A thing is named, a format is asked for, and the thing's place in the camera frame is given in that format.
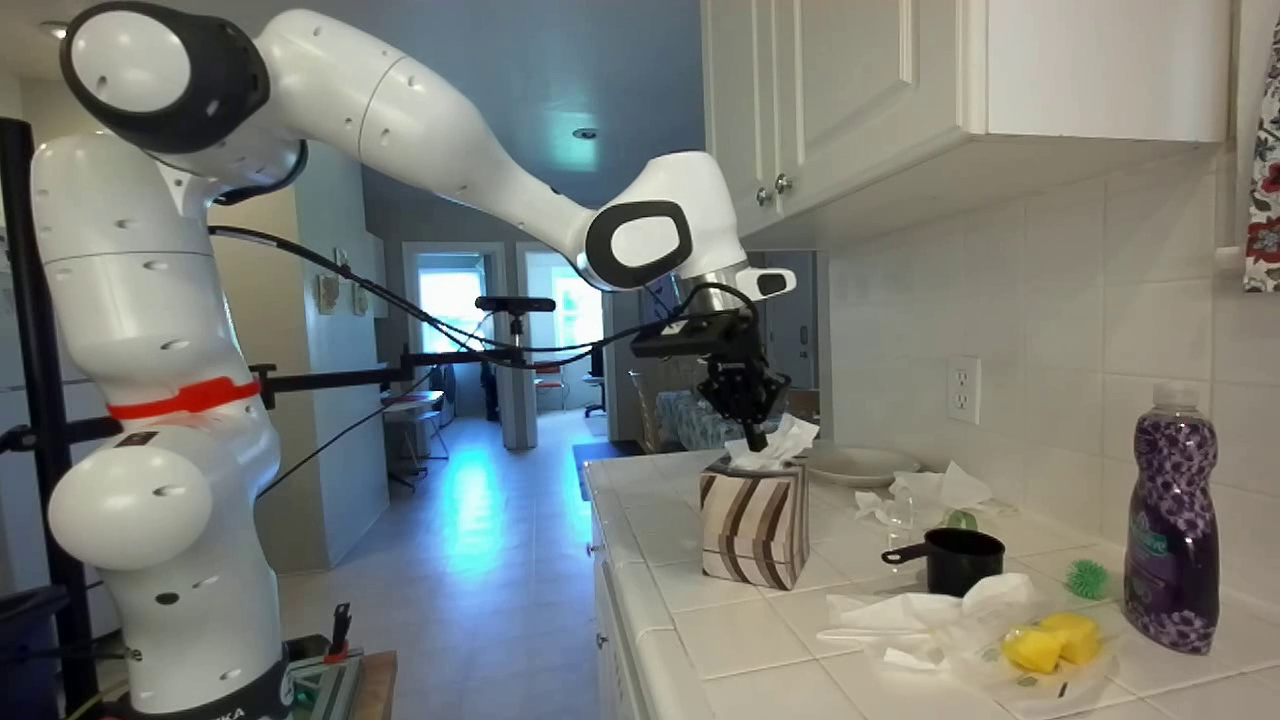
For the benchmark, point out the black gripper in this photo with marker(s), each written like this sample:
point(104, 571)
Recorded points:
point(738, 356)

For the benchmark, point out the white cloth towel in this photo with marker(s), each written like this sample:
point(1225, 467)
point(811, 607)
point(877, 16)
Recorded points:
point(781, 446)

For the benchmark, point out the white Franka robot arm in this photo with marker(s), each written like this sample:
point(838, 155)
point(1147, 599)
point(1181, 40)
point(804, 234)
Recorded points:
point(163, 575)

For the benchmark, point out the striped tissue box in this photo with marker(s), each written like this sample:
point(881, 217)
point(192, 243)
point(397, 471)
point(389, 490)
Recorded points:
point(747, 535)

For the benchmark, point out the dish rack with dishes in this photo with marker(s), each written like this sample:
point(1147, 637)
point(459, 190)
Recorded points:
point(666, 422)

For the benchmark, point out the white oval plate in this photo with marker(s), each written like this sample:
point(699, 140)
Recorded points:
point(863, 467)

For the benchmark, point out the crumpled white paper pile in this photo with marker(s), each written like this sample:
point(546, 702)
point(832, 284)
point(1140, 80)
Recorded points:
point(934, 490)

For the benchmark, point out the silver cabinet knob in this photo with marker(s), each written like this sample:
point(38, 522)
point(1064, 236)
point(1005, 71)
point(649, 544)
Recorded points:
point(764, 194)
point(785, 182)

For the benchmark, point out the clear green rimmed jar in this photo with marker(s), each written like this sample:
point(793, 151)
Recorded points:
point(962, 517)

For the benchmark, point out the black measuring cup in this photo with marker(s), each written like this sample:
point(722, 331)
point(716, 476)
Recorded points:
point(964, 562)

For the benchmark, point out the clear crumpled plastic bag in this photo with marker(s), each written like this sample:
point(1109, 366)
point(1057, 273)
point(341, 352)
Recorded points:
point(904, 622)

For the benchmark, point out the ceiling light fixture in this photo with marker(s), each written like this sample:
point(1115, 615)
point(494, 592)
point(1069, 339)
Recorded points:
point(584, 133)

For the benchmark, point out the grey hallway cart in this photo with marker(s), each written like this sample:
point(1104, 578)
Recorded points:
point(414, 432)

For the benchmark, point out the green scrubber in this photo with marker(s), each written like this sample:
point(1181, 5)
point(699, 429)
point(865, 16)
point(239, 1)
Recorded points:
point(1090, 578)

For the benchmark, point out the yellow sponge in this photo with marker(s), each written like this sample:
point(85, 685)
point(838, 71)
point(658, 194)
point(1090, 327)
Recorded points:
point(1044, 644)

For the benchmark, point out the purple dish soap bottle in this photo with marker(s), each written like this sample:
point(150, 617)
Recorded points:
point(1175, 535)

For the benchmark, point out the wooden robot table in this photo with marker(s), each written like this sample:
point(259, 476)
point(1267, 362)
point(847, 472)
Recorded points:
point(376, 685)

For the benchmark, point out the black red clamp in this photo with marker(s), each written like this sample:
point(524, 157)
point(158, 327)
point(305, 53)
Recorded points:
point(339, 631)

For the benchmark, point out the floral cafe curtain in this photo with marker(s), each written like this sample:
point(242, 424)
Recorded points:
point(1267, 202)

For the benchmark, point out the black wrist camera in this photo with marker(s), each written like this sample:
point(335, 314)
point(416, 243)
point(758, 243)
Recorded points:
point(666, 339)

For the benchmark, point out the white wall outlet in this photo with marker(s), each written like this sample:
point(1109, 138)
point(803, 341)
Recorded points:
point(964, 389)

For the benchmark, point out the white upper wall cabinet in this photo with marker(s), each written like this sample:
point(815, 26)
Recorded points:
point(865, 94)

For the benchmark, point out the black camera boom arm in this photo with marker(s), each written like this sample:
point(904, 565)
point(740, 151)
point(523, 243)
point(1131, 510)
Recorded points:
point(335, 376)

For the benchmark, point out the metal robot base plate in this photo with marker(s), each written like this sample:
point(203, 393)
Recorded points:
point(317, 685)

